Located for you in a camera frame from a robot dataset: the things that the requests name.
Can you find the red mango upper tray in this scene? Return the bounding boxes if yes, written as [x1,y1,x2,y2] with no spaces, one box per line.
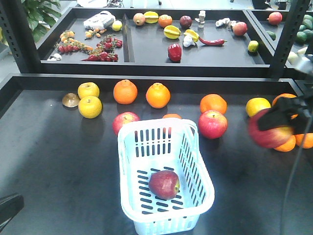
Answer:
[232,22,247,36]

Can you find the cherry tomato vine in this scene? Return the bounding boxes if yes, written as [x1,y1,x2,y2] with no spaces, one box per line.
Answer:
[82,35,123,62]
[55,30,93,54]

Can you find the dark red plum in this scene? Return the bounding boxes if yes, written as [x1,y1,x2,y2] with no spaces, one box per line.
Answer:
[179,15,192,29]

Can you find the yellow apple front left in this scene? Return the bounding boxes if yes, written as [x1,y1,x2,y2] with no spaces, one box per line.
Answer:
[78,96,102,119]

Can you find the red bell pepper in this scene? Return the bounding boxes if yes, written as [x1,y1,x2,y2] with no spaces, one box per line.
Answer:
[168,44,182,62]

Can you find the yellow citrus right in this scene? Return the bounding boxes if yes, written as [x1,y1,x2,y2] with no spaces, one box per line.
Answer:
[246,97,271,117]

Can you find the black wooden produce stand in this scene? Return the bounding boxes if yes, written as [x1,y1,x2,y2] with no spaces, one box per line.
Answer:
[0,0,313,235]

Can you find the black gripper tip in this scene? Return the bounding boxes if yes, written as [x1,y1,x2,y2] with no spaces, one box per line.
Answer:
[0,193,24,231]

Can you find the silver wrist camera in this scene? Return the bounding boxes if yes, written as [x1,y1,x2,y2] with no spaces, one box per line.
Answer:
[295,54,313,75]

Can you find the yellow starfruit rear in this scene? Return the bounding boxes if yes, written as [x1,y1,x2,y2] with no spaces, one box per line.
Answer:
[144,11,159,24]

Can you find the red apple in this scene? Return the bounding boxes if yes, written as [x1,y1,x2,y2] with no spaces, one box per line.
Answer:
[247,108,293,148]
[198,110,228,139]
[148,170,180,200]
[112,112,140,135]

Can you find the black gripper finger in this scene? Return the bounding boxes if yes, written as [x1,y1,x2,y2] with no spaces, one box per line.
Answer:
[258,96,306,131]

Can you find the small orange right edge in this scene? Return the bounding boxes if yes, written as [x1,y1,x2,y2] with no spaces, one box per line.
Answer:
[295,133,313,149]

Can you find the yellow starfruit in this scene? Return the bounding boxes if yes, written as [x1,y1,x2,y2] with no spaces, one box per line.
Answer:
[184,29,199,42]
[144,11,159,24]
[163,25,181,40]

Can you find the small green lemon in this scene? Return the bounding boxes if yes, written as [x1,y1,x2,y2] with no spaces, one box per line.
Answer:
[247,40,259,53]

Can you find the cherry tomato vine left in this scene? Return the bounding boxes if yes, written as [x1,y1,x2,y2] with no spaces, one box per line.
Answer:
[55,30,93,54]

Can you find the cherry tomato vine right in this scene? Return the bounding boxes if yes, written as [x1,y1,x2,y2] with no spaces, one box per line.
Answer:
[82,35,123,62]

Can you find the yellow apple rear left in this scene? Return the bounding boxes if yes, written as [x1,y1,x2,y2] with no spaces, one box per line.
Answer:
[78,82,100,99]

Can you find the yellow apple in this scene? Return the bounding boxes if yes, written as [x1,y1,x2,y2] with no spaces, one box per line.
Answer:
[78,96,102,119]
[78,82,100,99]

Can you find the yellow starfruit right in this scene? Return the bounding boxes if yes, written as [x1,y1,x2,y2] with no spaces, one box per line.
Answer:
[184,29,199,42]

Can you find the small orange right front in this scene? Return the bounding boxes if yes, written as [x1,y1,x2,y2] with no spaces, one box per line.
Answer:
[274,136,296,152]

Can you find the pomegranate fruit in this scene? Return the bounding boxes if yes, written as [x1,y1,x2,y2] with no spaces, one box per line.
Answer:
[133,13,146,26]

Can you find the large orange far right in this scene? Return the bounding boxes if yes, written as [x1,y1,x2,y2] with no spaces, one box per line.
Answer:
[271,93,296,107]

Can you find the white garlic bulb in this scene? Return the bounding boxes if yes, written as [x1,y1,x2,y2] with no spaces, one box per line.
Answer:
[182,35,196,47]

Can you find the orange persimmon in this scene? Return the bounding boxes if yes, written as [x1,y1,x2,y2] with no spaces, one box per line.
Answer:
[158,14,173,28]

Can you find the yellow starfruit middle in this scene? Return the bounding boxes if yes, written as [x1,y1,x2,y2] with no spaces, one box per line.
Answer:
[163,25,181,40]

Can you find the red chili pepper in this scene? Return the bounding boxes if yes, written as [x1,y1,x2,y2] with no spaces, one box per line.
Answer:
[199,37,227,47]

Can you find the light blue plastic basket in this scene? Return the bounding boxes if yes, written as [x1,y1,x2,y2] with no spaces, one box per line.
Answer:
[117,118,215,235]

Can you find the white plastic package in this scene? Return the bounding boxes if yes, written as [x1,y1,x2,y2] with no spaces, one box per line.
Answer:
[83,11,116,30]

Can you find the orange behind centre apple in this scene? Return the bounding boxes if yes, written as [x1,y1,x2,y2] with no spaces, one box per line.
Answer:
[200,94,227,114]

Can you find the small orange behind basket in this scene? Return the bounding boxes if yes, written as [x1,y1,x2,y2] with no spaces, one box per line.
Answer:
[162,114,182,119]

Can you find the orange far left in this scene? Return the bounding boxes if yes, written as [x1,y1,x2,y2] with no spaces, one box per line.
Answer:
[113,79,137,105]

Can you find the yellow lemon upper tray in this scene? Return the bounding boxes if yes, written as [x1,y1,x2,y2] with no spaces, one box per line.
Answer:
[112,20,123,32]

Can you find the green potted plant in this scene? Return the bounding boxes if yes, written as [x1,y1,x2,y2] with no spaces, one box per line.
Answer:
[21,0,61,43]

